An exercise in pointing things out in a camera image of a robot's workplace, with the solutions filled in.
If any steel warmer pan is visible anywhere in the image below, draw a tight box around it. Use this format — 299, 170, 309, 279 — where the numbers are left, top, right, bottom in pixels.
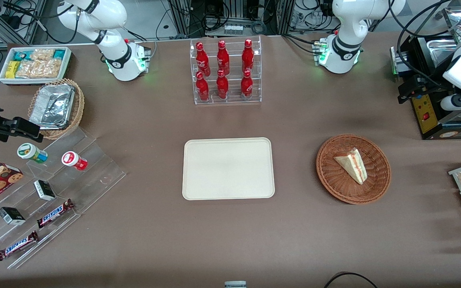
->
425, 37, 461, 68

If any large clear cracker bag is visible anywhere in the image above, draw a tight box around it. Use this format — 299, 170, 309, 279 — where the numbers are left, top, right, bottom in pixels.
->
16, 59, 62, 79

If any black food warmer machine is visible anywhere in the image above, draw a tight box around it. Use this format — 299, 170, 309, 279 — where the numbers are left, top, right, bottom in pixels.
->
390, 6, 461, 140

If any clear acrylic bottle rack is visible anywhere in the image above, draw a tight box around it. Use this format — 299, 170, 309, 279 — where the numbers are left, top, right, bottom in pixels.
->
190, 36, 262, 105

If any snickers bar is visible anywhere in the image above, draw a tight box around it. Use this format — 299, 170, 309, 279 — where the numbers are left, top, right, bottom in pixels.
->
0, 231, 39, 262
36, 199, 74, 229

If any aluminium foil container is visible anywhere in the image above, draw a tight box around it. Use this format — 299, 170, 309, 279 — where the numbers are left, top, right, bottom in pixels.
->
29, 84, 75, 130

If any red cola bottle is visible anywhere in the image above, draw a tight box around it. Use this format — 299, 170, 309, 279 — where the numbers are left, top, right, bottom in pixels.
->
240, 70, 254, 100
241, 39, 255, 74
195, 71, 210, 102
216, 40, 230, 76
195, 42, 211, 76
216, 69, 230, 100

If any white snack bin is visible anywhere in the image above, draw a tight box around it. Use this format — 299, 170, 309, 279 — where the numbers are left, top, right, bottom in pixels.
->
0, 46, 72, 86

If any black floor cable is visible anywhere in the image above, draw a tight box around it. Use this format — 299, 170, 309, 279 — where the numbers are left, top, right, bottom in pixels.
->
324, 272, 377, 288

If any small clear cracker bag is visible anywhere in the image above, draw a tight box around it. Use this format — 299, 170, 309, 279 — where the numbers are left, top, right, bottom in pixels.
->
30, 48, 56, 61

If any beige rectangular tray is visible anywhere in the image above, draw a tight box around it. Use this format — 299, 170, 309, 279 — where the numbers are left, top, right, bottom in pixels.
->
182, 138, 275, 200

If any clear acrylic stepped shelf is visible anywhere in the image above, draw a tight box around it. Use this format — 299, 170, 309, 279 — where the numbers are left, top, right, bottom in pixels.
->
0, 127, 127, 269

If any light wicker basket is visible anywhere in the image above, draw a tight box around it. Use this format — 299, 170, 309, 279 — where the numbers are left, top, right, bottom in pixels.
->
27, 78, 85, 140

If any red lid cup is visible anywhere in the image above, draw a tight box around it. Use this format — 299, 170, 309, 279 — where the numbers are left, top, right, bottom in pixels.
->
62, 151, 88, 171

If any triangular sandwich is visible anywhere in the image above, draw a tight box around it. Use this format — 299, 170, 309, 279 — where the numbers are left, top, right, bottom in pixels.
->
333, 148, 368, 185

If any brown wicker basket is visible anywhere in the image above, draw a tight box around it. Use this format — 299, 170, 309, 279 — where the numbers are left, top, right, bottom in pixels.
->
316, 134, 391, 205

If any green lid cup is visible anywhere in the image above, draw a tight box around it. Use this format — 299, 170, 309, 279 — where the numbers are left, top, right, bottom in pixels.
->
17, 143, 48, 164

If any small black box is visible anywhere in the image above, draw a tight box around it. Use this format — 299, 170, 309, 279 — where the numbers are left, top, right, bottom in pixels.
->
33, 180, 56, 201
0, 206, 26, 226

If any yellow snack packet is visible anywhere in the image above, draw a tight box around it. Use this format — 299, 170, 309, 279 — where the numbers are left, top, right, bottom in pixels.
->
6, 60, 21, 79

